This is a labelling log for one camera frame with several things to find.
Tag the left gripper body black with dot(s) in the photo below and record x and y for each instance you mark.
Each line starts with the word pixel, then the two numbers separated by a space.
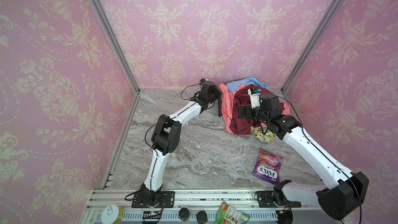
pixel 214 94

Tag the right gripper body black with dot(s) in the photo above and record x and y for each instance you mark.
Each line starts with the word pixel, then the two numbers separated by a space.
pixel 244 112

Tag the black cloth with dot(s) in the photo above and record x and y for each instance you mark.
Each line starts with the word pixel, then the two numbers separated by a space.
pixel 219 104

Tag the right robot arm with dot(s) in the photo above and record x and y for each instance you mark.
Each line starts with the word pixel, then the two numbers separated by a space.
pixel 342 191

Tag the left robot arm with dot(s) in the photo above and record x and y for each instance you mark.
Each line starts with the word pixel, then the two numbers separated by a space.
pixel 166 137

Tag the pink printed cloth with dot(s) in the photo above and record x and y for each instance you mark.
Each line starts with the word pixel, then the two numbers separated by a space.
pixel 229 104

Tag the light blue cloth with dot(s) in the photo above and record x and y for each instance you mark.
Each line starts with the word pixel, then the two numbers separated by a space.
pixel 233 86

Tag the green yellow floral cloth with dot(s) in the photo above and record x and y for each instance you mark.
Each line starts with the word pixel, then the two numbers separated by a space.
pixel 266 138

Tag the maroon cloth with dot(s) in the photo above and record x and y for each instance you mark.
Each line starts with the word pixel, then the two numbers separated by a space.
pixel 242 119

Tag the purple Fox's candy bag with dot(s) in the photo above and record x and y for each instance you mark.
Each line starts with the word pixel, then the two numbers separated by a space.
pixel 268 167

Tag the green snack packet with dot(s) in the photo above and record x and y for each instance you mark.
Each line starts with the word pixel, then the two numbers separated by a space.
pixel 230 215

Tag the black round cap left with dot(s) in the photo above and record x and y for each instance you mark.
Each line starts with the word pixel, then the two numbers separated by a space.
pixel 184 214

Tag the black round cap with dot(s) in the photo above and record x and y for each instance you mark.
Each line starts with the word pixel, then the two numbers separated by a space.
pixel 202 217
pixel 184 214

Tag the black round cap right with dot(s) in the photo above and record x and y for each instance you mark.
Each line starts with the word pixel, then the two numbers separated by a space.
pixel 202 217

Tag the white lidded jar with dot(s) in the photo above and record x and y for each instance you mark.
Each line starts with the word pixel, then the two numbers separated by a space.
pixel 112 214

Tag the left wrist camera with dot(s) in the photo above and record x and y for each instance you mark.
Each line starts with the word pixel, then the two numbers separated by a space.
pixel 203 82

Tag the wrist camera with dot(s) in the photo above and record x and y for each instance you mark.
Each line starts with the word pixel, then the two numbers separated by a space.
pixel 254 94
pixel 203 82

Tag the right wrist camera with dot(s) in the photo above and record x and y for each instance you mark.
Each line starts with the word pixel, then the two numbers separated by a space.
pixel 254 94

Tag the aluminium corner post right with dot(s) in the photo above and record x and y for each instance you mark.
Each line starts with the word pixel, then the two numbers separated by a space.
pixel 330 12

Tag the aluminium corner post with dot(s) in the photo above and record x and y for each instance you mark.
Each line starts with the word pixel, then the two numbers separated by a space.
pixel 330 12
pixel 108 30

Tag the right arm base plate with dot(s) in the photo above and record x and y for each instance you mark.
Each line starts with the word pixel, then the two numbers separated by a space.
pixel 272 199

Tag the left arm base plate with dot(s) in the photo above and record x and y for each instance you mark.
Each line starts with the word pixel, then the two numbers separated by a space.
pixel 151 199

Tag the aluminium front rail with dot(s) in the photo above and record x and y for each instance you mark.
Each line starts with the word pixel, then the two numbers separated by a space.
pixel 208 200

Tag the aluminium corner post left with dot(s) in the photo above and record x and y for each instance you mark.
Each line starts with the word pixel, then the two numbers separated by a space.
pixel 108 30

